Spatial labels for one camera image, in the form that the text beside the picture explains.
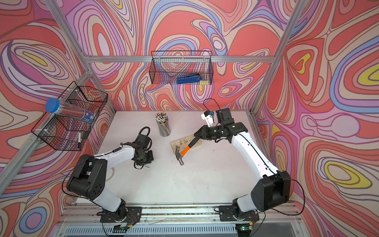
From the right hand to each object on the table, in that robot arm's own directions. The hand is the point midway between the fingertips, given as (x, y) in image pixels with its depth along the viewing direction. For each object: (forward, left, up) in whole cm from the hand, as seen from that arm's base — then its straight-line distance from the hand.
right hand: (196, 138), depth 75 cm
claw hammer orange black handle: (-4, +10, -10) cm, 15 cm away
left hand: (0, +28, -23) cm, 36 cm away
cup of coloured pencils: (+19, +20, -14) cm, 31 cm away
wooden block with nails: (+9, +8, -19) cm, 22 cm away
